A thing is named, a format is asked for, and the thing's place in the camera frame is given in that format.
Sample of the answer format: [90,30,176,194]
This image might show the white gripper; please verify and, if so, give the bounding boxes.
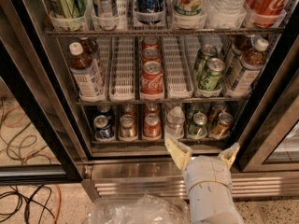
[164,134,244,224]

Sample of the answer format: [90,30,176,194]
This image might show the green can shelf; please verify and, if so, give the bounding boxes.
[193,44,218,79]
[198,58,225,91]
[188,112,207,139]

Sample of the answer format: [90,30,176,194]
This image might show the green can bottom shelf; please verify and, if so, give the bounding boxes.
[188,112,207,139]

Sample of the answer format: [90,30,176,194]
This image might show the orange can bottom shelf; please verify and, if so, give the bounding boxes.
[211,112,233,136]

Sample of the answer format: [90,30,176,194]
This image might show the water bottle bottom shelf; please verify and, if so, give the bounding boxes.
[164,106,185,139]

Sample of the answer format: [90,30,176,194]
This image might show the steel fridge base grille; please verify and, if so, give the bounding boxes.
[81,158,299,200]

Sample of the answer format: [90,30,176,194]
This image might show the red can bottom shelf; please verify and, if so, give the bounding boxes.
[143,114,161,139]

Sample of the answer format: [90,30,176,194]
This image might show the right glass fridge door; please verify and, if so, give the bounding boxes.
[232,13,299,174]

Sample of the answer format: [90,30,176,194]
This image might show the glass fridge door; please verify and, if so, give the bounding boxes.
[0,0,85,185]
[232,13,299,174]

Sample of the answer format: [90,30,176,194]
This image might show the gold can bottom shelf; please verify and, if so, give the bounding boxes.
[120,115,136,138]

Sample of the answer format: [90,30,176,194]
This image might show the front red cola can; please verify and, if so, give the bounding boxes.
[141,62,164,94]

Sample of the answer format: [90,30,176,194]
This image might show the red cola can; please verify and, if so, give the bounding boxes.
[142,36,160,49]
[141,62,164,94]
[142,48,161,63]

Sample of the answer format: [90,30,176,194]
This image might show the blue can bottom shelf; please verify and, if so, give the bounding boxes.
[93,115,114,139]

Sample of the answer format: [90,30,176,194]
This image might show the red cola bottle top shelf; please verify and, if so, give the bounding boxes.
[246,0,288,28]

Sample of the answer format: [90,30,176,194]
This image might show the left glass fridge door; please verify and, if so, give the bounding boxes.
[0,0,85,185]

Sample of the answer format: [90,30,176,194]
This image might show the silver can top shelf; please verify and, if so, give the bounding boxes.
[93,0,118,18]

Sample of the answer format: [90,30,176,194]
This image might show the empty white glide tray right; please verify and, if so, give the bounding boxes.
[162,37,193,99]

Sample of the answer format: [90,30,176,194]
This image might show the clear plastic bin with bag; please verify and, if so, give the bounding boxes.
[88,194,190,224]

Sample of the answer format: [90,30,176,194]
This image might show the right front tea bottle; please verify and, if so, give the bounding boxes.
[227,38,269,92]

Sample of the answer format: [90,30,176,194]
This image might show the tea bottle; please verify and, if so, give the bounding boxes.
[221,35,256,70]
[69,42,104,102]
[79,37,105,78]
[227,38,269,92]

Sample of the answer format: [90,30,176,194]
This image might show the right rear tea bottle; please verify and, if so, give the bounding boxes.
[221,35,256,70]

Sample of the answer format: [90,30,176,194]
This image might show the left front tea bottle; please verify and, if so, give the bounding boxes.
[69,42,104,102]

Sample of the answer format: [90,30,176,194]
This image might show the left rear tea bottle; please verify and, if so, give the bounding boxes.
[79,37,105,78]

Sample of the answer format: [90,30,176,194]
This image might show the black floor cables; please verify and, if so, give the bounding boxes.
[0,184,62,224]

